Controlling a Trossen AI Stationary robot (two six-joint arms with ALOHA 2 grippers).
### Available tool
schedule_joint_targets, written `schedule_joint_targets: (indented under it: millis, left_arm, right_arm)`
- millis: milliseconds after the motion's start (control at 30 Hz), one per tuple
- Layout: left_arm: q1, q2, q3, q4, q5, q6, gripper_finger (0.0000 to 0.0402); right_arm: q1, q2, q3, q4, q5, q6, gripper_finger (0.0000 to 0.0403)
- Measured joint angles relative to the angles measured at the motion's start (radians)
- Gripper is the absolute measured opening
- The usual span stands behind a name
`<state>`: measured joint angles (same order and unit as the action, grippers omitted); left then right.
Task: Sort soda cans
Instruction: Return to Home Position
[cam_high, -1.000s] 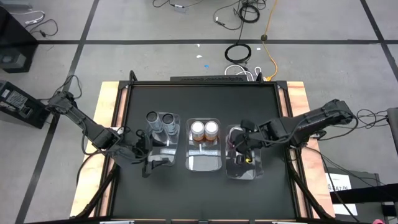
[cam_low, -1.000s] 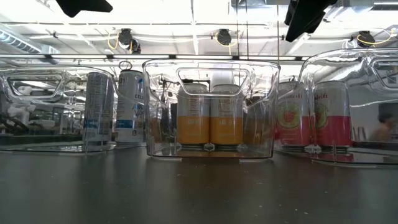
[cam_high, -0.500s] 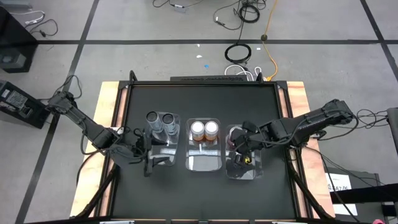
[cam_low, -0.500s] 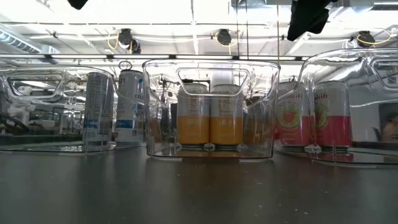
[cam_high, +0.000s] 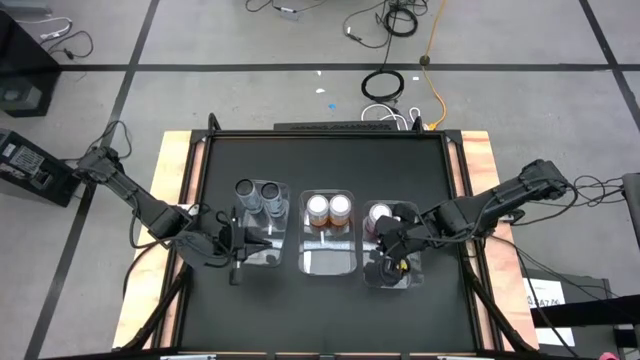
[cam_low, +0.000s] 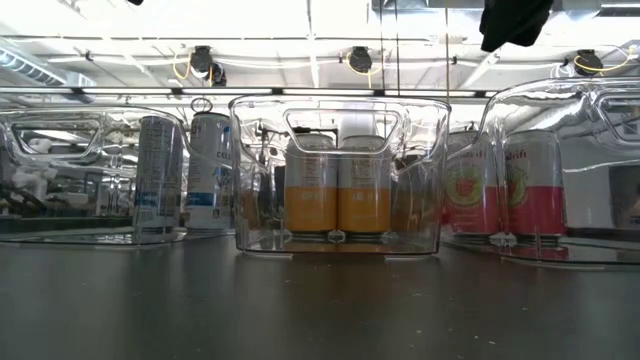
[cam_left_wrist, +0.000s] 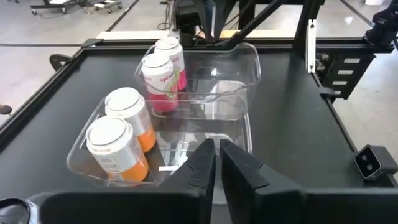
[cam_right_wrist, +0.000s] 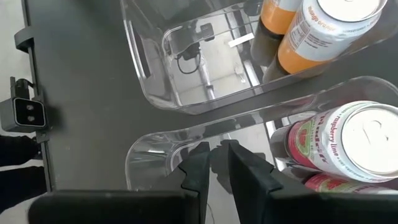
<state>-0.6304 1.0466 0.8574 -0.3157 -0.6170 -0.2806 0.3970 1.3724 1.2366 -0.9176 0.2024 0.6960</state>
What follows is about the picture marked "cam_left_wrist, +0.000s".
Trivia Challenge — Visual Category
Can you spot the black post with white strip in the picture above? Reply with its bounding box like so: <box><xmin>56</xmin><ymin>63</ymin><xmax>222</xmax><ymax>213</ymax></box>
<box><xmin>294</xmin><ymin>0</ymin><xmax>326</xmax><ymax>75</ymax></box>

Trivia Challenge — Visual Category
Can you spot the black diagonal frame strut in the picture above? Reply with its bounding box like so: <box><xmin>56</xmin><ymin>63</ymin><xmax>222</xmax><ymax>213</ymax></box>
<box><xmin>217</xmin><ymin>0</ymin><xmax>282</xmax><ymax>47</ymax></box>

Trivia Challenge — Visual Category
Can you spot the black box with white labels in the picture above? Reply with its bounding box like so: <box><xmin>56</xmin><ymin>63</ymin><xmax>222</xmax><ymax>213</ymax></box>
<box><xmin>316</xmin><ymin>51</ymin><xmax>377</xmax><ymax>101</ymax></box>

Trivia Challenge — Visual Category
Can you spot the pink and white soda can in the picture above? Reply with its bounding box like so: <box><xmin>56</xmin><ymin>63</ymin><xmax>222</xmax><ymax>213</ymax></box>
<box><xmin>154</xmin><ymin>37</ymin><xmax>188</xmax><ymax>92</ymax></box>
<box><xmin>141</xmin><ymin>52</ymin><xmax>180</xmax><ymax>113</ymax></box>

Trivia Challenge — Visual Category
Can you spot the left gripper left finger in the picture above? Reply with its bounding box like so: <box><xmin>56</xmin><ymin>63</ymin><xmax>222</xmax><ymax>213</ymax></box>
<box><xmin>39</xmin><ymin>138</ymin><xmax>217</xmax><ymax>224</ymax></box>

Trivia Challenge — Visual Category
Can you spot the light wooden base board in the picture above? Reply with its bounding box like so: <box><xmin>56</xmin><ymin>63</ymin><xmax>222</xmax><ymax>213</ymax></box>
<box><xmin>96</xmin><ymin>29</ymin><xmax>249</xmax><ymax>40</ymax></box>

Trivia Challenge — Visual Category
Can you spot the black table-level camera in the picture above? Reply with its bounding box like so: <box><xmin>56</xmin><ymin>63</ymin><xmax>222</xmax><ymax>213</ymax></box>
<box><xmin>353</xmin><ymin>144</ymin><xmax>398</xmax><ymax>183</ymax></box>

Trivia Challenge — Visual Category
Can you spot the orange and white soda can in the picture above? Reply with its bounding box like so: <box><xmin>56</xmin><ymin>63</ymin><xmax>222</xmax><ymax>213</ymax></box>
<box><xmin>85</xmin><ymin>115</ymin><xmax>150</xmax><ymax>183</ymax></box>
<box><xmin>104</xmin><ymin>86</ymin><xmax>157</xmax><ymax>153</ymax></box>

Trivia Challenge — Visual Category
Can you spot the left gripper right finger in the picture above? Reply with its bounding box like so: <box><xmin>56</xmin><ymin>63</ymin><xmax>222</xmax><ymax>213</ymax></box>
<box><xmin>219</xmin><ymin>138</ymin><xmax>398</xmax><ymax>224</ymax></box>

